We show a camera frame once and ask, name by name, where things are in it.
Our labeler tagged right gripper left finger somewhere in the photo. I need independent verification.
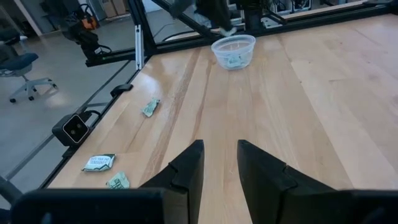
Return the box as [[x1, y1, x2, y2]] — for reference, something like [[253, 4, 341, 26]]
[[139, 139, 205, 224]]

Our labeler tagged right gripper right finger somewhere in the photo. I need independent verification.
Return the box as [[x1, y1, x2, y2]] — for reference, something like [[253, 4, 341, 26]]
[[237, 139, 348, 224]]

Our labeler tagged green snack packet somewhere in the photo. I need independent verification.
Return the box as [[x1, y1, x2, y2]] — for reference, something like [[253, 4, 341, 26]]
[[105, 170, 131, 190], [225, 54, 246, 69], [219, 27, 238, 37], [141, 98, 162, 118]]

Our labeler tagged clear plastic bowl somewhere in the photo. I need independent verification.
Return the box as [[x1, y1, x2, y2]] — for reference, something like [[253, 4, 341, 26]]
[[211, 34, 257, 71]]

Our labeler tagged flat white-printed green packet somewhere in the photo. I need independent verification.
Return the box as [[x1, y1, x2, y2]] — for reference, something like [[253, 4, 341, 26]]
[[81, 153, 116, 172]]

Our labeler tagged black and orange robot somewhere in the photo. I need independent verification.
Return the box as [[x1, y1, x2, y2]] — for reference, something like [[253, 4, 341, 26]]
[[62, 2, 113, 68]]

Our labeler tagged office chair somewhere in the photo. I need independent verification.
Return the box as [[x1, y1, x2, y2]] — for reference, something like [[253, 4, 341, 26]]
[[0, 27, 60, 104]]

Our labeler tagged silver frame bracket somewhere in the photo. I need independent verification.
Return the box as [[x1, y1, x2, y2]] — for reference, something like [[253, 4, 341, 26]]
[[134, 24, 146, 71]]

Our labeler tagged black edge bracket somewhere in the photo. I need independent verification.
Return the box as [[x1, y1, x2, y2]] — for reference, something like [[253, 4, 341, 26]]
[[109, 83, 134, 98]]

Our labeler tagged black table-level camera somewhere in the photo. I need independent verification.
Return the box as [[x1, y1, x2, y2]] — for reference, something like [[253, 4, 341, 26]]
[[51, 112, 91, 147]]

